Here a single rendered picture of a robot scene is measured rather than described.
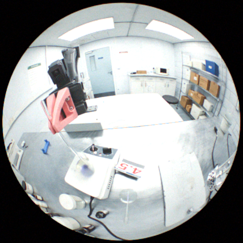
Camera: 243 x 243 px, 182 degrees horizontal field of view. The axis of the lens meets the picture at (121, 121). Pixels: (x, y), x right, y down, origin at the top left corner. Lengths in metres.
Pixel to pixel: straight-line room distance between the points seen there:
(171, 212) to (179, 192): 0.08
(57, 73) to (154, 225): 0.50
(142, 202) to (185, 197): 0.16
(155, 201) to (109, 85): 3.16
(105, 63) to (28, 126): 2.84
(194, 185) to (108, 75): 3.17
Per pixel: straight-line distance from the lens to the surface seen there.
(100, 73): 3.12
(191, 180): 0.37
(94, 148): 0.31
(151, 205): 0.31
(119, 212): 0.31
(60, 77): 0.21
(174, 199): 0.33
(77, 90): 0.19
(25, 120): 1.71
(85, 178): 0.24
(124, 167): 0.29
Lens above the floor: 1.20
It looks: 39 degrees down
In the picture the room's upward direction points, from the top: 7 degrees counter-clockwise
